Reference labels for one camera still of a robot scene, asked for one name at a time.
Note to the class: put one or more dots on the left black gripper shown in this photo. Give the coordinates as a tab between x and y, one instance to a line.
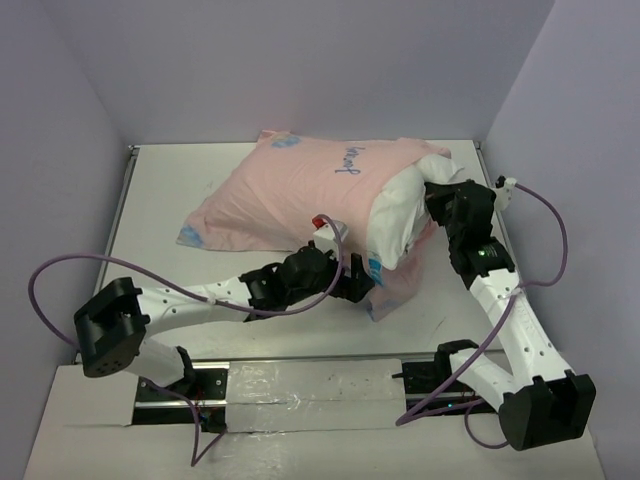
353	286

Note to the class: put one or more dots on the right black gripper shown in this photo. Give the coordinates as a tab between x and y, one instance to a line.
436	194

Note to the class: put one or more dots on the white pillow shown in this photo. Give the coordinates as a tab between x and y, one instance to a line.
398	214

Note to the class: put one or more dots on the blue and pink printed pillowcase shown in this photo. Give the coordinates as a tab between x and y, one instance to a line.
268	203

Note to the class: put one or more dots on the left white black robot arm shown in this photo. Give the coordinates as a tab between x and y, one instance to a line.
118	326

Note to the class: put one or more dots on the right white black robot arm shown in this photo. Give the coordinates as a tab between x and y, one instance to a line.
537	396

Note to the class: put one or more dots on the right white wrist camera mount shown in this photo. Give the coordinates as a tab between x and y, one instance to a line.
504	190

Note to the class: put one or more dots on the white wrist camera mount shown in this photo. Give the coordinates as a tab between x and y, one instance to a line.
504	190
328	234

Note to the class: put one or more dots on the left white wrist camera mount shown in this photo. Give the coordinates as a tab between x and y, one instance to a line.
328	234

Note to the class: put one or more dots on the silver base mounting rail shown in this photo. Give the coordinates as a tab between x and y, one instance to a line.
292	396

